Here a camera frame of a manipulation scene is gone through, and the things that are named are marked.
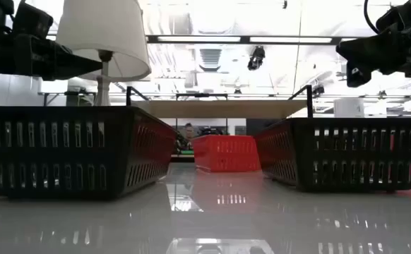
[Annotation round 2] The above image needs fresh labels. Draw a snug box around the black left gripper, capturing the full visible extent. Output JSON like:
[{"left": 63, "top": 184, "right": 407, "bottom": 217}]
[{"left": 0, "top": 32, "right": 103, "bottom": 81}]

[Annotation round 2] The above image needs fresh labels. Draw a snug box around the black slotted plastic basket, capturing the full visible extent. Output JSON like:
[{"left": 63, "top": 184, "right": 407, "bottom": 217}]
[
  {"left": 0, "top": 105, "right": 177, "bottom": 200},
  {"left": 254, "top": 117, "right": 411, "bottom": 193}
]

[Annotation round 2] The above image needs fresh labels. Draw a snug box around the white shade silver table lamp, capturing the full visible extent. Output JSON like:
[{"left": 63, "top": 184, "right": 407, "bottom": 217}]
[{"left": 56, "top": 0, "right": 153, "bottom": 107}]

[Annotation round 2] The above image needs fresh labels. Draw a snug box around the white square pillar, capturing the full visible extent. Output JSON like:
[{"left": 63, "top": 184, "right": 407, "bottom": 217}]
[{"left": 333, "top": 97, "right": 366, "bottom": 119}]

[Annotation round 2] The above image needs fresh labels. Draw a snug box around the dark background monitor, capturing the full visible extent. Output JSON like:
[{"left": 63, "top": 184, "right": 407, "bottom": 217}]
[{"left": 246, "top": 119, "right": 275, "bottom": 137}]

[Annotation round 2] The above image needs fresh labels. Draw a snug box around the person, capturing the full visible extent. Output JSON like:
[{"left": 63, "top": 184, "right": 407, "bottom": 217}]
[{"left": 182, "top": 122, "right": 196, "bottom": 151}]

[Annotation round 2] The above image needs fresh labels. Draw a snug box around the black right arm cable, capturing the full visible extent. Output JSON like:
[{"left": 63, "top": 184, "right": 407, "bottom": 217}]
[{"left": 363, "top": 0, "right": 381, "bottom": 35}]

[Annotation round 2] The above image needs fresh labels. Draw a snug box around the small black background camera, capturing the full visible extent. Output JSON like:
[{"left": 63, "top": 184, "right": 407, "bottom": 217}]
[{"left": 311, "top": 84, "right": 326, "bottom": 98}]

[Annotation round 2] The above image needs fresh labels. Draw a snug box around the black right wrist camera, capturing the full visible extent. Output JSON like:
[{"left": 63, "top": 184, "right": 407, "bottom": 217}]
[{"left": 375, "top": 0, "right": 411, "bottom": 32}]

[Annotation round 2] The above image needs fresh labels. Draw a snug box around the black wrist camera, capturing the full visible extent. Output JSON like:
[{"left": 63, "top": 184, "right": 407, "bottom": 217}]
[
  {"left": 13, "top": 1, "right": 54, "bottom": 40},
  {"left": 375, "top": 0, "right": 411, "bottom": 32}
]

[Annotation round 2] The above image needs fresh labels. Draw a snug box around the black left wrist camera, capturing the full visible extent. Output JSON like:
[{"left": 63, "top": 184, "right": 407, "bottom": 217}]
[{"left": 13, "top": 1, "right": 54, "bottom": 40}]

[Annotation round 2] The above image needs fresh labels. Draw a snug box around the black overhead camera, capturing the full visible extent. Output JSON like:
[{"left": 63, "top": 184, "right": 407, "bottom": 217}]
[{"left": 246, "top": 45, "right": 266, "bottom": 71}]

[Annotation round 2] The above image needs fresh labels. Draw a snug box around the black metal background frame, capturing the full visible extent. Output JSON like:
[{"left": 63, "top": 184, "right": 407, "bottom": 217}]
[{"left": 175, "top": 92, "right": 230, "bottom": 137}]

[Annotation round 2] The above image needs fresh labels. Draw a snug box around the wooden shelf black metal frame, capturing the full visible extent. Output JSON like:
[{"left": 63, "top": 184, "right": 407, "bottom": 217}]
[{"left": 126, "top": 84, "right": 314, "bottom": 121}]

